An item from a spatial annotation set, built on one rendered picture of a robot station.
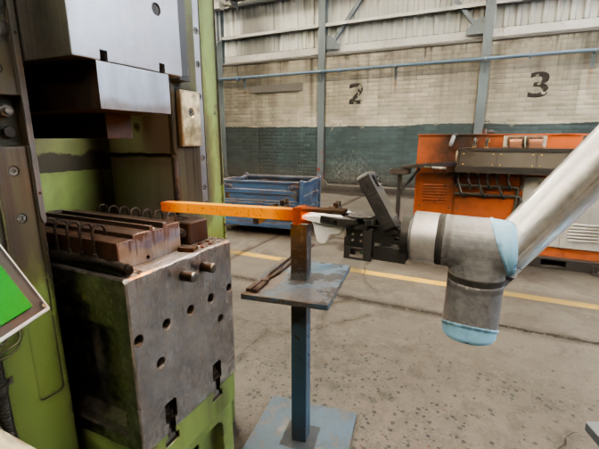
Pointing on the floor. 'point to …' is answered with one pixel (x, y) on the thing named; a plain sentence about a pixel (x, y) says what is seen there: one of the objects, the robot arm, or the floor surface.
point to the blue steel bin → (270, 194)
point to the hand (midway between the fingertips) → (309, 212)
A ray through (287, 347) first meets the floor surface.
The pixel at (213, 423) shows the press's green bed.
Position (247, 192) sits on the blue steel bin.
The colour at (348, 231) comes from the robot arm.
